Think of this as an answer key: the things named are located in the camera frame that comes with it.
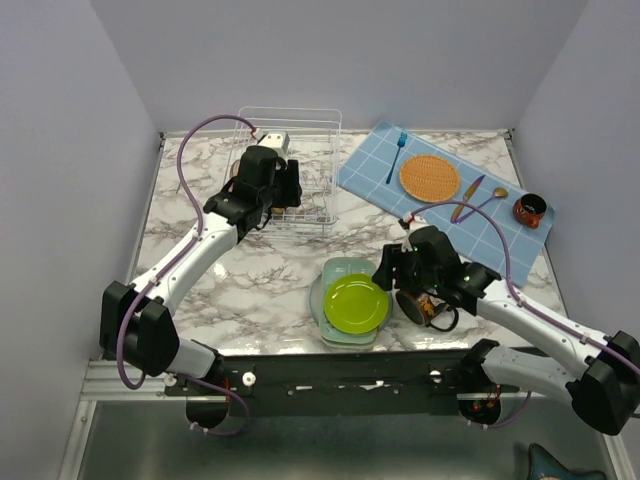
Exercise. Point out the iridescent rainbow knife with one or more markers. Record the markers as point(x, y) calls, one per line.
point(466, 197)

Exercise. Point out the round woven wicker plate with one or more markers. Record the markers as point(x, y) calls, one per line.
point(429, 178)

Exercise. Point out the lime green round plate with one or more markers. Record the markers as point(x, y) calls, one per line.
point(354, 304)

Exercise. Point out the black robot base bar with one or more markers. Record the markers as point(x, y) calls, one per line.
point(379, 383)

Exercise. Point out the blue metal fork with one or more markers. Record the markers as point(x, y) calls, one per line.
point(400, 144)

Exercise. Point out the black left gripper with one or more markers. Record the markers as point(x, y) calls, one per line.
point(292, 196)

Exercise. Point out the small brown clay cup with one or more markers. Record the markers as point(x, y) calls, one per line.
point(530, 210)

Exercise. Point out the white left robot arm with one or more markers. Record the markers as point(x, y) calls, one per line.
point(137, 324)

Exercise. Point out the blue checked cloth mat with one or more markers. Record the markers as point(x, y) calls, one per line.
point(486, 231)

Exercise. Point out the black skull pattern mug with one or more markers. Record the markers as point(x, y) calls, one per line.
point(423, 309)

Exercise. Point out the white wire dish rack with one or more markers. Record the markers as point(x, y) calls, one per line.
point(315, 136)

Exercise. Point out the dark teal star object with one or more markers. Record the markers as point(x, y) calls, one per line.
point(544, 466)

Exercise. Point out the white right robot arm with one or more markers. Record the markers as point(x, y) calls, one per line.
point(596, 373)

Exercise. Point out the teal square ceramic plate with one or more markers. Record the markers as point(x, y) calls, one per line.
point(334, 269)

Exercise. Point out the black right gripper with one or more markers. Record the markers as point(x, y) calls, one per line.
point(394, 255)

